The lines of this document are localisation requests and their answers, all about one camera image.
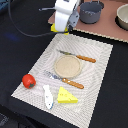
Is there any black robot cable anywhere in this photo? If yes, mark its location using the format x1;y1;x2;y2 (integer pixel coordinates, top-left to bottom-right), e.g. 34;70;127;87
7;0;58;38

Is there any yellow toy cheese wedge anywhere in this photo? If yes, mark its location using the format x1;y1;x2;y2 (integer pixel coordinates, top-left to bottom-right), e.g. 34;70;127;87
57;87;78;103

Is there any red toy tomato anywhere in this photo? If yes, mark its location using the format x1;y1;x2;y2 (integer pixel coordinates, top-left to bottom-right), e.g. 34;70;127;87
22;74;36;89

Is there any toy fork orange handle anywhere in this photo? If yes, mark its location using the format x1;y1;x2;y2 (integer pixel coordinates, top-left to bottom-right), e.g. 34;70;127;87
43;71;84;89

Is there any woven beige placemat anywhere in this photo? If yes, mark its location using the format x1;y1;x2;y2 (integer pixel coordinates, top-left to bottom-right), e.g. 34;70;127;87
12;34;113;128

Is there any brown toy stove top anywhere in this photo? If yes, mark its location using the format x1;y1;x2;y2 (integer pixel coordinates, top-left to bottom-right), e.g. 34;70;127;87
47;0;128;44

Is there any white toy fish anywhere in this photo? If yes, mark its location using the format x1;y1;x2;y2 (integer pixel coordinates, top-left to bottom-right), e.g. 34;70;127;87
43;85;53;109

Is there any beige toy bowl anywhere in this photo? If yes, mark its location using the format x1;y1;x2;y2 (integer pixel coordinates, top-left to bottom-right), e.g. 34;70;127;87
117;4;128;30

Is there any yellow toy butter block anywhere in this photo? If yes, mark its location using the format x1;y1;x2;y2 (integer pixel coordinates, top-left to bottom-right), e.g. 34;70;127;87
51;23;69;35

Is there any grey toy saucepan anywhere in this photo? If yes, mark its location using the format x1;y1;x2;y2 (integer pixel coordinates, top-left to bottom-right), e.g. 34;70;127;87
38;7;55;11

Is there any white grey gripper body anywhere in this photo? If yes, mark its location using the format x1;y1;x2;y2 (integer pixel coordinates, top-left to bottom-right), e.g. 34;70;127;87
55;0;80;32

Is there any round wooden plate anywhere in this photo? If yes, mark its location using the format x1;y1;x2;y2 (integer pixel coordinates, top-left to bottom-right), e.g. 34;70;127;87
54;55;82;78

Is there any grey two-handled toy pot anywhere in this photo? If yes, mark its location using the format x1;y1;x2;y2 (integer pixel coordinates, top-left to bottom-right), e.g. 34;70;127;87
79;1;102;24

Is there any toy knife orange handle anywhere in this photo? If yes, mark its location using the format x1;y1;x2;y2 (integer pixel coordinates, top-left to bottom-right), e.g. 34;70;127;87
57;50;96;63

